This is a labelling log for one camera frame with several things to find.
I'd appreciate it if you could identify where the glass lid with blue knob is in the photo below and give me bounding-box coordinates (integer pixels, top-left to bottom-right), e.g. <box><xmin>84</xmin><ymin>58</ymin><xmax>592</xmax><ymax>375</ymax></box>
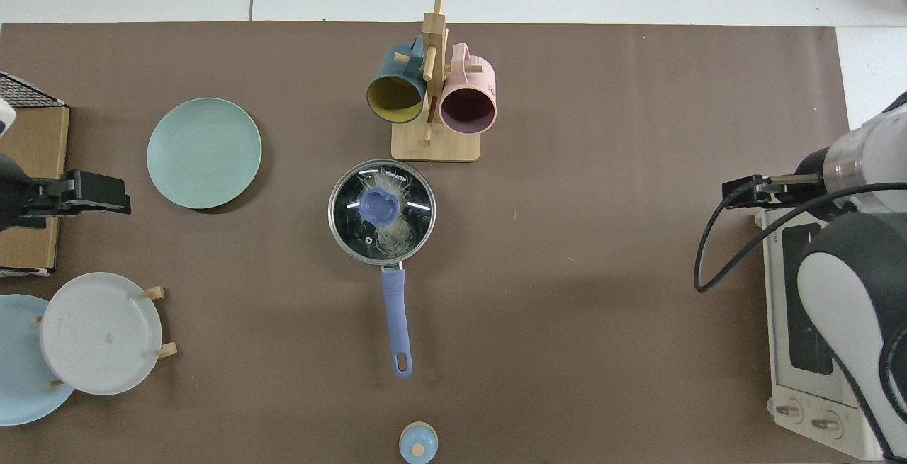
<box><xmin>329</xmin><ymin>160</ymin><xmax>436</xmax><ymax>265</ymax></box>

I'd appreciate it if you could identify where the white vermicelli bundle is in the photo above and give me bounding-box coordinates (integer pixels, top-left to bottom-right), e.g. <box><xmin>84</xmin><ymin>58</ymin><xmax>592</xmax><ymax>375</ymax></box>
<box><xmin>351</xmin><ymin>166</ymin><xmax>419</xmax><ymax>256</ymax></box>

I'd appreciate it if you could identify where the wooden plate rack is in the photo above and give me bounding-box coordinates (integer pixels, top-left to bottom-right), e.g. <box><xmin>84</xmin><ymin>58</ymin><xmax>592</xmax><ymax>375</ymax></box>
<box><xmin>35</xmin><ymin>285</ymin><xmax>178</xmax><ymax>388</ymax></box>

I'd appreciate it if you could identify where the green plate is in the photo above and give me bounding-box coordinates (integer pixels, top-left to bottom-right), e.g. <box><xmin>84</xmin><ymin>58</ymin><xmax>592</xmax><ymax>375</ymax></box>
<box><xmin>147</xmin><ymin>98</ymin><xmax>263</xmax><ymax>210</ymax></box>

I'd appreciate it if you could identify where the white plate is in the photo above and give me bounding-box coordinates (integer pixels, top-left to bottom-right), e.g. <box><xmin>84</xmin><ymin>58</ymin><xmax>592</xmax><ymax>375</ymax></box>
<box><xmin>39</xmin><ymin>272</ymin><xmax>164</xmax><ymax>397</ymax></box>

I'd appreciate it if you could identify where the light blue plate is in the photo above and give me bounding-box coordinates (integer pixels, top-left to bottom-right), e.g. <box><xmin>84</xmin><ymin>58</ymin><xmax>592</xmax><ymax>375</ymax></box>
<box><xmin>0</xmin><ymin>294</ymin><xmax>75</xmax><ymax>427</ymax></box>

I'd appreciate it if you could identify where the brown table cloth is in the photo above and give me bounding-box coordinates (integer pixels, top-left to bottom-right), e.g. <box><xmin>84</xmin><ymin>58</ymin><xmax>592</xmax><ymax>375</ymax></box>
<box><xmin>0</xmin><ymin>21</ymin><xmax>856</xmax><ymax>464</ymax></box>

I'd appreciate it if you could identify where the pale toaster oven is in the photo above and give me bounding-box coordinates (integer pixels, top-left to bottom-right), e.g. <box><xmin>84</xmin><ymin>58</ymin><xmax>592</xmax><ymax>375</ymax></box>
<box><xmin>755</xmin><ymin>208</ymin><xmax>886</xmax><ymax>461</ymax></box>

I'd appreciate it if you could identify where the dark teal cup yellow inside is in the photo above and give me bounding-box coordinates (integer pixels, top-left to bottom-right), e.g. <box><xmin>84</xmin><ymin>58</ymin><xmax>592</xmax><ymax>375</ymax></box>
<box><xmin>366</xmin><ymin>34</ymin><xmax>428</xmax><ymax>125</ymax></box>

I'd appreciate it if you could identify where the wooden cup stand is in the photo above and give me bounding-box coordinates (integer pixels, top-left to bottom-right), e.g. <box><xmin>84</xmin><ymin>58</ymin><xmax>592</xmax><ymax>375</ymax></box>
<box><xmin>391</xmin><ymin>0</ymin><xmax>483</xmax><ymax>163</ymax></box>

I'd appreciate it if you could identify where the pink cup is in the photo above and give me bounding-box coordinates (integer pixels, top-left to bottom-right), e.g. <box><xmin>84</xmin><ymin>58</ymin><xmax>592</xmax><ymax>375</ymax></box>
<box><xmin>439</xmin><ymin>43</ymin><xmax>497</xmax><ymax>135</ymax></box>

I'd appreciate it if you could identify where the small blue round thing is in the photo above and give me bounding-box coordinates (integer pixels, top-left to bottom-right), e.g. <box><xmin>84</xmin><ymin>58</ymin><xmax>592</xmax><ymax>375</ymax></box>
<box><xmin>399</xmin><ymin>421</ymin><xmax>439</xmax><ymax>464</ymax></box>

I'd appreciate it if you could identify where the black pot with blue handle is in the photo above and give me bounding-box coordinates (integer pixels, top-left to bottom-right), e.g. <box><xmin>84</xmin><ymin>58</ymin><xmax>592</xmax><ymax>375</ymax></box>
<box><xmin>328</xmin><ymin>159</ymin><xmax>438</xmax><ymax>380</ymax></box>

